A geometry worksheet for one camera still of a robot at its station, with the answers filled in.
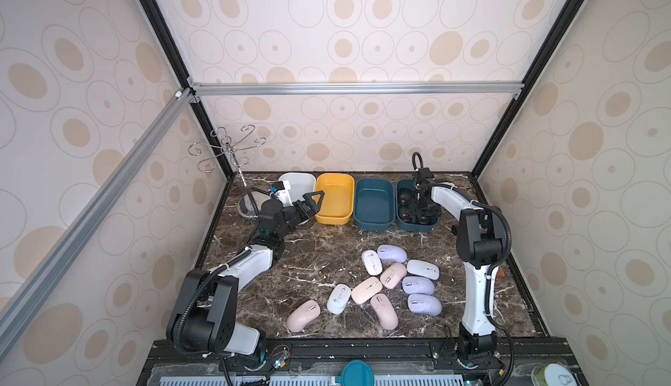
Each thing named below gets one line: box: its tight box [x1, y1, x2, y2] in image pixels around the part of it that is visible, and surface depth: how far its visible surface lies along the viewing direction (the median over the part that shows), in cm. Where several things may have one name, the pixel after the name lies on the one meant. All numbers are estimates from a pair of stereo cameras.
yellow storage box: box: [314, 172, 355, 226], surface depth 114 cm
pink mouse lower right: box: [370, 293, 400, 331], surface depth 81 cm
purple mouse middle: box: [401, 275, 436, 295], surface depth 87 cm
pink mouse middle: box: [351, 275, 383, 305], surface depth 87 cm
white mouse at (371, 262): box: [361, 249, 383, 276], surface depth 92 cm
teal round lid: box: [335, 358, 375, 386], surface depth 66 cm
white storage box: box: [277, 172, 317, 203], surface depth 115 cm
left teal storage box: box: [352, 177, 396, 231], surface depth 111 cm
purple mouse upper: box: [376, 244, 409, 263], surface depth 94 cm
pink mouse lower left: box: [286, 299, 321, 333], surface depth 81 cm
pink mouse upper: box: [379, 262, 408, 290], surface depth 88 cm
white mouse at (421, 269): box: [406, 259, 441, 281], surface depth 91 cm
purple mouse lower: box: [407, 293, 443, 317], surface depth 83 cm
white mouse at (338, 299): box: [326, 282, 353, 316], surface depth 84 cm
